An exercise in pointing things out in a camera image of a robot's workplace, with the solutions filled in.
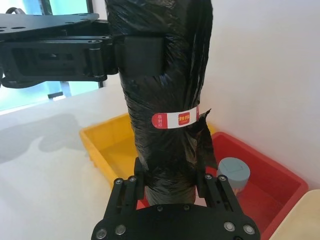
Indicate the red and white paper band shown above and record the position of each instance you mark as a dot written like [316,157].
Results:
[175,118]

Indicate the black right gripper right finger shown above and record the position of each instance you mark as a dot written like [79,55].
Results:
[220,197]

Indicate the red plastic bin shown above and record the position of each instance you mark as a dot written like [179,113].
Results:
[270,175]

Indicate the black plastic bag roll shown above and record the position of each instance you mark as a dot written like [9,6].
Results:
[162,95]

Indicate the yellow plastic bin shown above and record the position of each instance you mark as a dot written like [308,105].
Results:
[110,147]

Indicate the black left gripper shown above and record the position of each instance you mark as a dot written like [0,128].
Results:
[42,52]

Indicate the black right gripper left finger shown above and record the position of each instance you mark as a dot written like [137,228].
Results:
[125,200]

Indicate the cream plastic bin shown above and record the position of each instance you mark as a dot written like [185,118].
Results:
[300,220]

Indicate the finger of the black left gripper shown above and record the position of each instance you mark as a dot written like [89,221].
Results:
[135,56]

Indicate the can with grey lid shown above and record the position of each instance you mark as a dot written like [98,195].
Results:
[233,172]

